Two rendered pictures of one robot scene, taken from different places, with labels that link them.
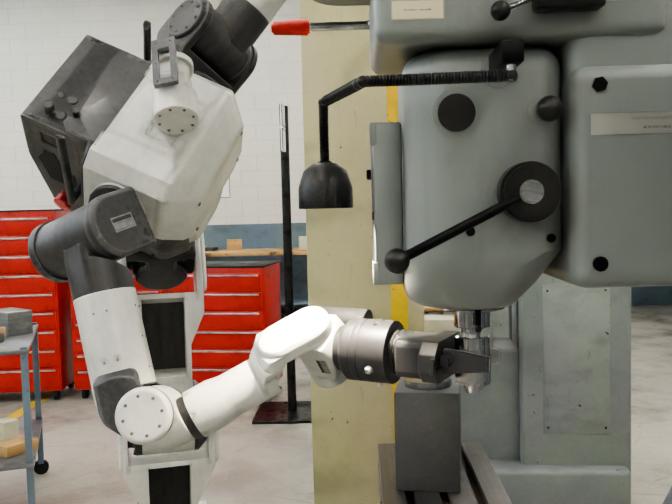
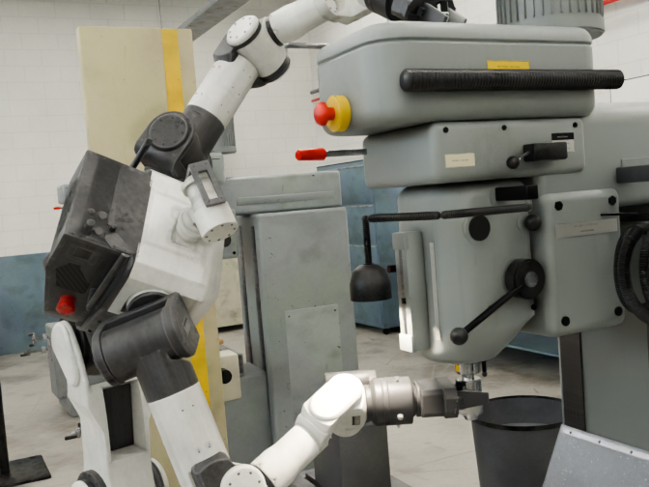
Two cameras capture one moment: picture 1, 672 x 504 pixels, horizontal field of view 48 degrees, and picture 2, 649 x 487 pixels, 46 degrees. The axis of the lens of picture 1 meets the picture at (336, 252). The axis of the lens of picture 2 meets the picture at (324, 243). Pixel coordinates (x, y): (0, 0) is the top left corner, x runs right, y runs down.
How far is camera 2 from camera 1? 0.73 m
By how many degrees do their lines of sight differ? 28
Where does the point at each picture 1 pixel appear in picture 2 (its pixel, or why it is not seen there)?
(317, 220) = not seen: hidden behind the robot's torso
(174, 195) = (208, 295)
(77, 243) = (157, 350)
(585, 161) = (553, 255)
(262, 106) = not seen: outside the picture
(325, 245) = not seen: hidden behind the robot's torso
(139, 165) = (179, 272)
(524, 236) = (519, 307)
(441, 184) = (471, 277)
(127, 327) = (209, 416)
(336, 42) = (121, 104)
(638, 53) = (573, 184)
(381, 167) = (412, 265)
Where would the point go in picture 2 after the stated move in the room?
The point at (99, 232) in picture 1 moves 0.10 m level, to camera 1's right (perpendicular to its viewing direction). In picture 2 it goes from (183, 338) to (241, 329)
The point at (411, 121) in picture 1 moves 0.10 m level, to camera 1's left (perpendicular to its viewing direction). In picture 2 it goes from (444, 234) to (395, 240)
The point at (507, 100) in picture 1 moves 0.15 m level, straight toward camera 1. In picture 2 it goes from (505, 217) to (552, 217)
